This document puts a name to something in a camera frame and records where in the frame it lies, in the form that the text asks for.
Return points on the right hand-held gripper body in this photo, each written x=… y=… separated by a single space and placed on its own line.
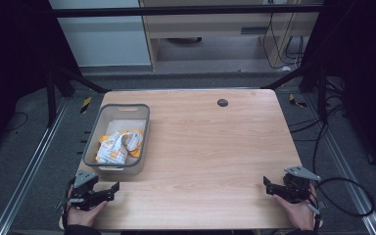
x=296 y=184

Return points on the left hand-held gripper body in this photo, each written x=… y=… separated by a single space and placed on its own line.
x=84 y=186

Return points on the grey plastic basket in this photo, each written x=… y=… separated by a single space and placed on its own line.
x=111 y=166

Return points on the white orange patterned cloth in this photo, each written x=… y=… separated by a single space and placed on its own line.
x=117 y=148

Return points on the person's right hand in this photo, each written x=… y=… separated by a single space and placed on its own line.
x=295 y=212

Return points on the person's left hand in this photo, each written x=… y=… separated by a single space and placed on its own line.
x=84 y=216

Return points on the black stand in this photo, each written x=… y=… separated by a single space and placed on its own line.
x=51 y=98
x=321 y=91

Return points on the white cabinet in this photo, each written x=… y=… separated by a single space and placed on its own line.
x=104 y=42

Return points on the wooden desk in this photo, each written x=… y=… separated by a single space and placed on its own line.
x=209 y=29

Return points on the black horizontal bar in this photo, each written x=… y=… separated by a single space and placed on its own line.
x=176 y=10

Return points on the metal floor rail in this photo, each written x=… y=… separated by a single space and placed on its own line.
x=346 y=169
x=26 y=176

